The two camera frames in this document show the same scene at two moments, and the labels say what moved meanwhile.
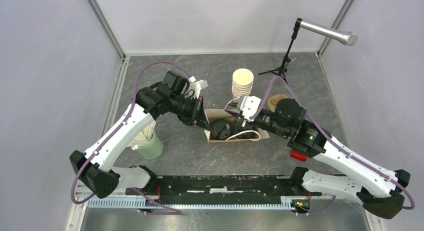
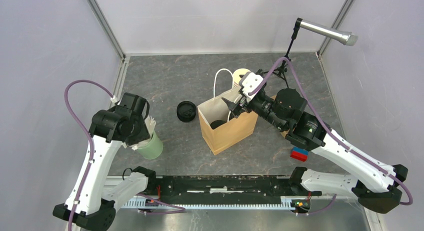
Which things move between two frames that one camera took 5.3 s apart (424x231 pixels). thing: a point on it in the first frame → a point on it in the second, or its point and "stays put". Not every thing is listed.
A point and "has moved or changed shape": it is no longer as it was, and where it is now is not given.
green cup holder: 153,149 stays put
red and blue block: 298,156 stays put
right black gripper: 240,118 → 231,105
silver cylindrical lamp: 349,38 stays put
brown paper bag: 212,115 has moved or changed shape
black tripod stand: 283,69 stays put
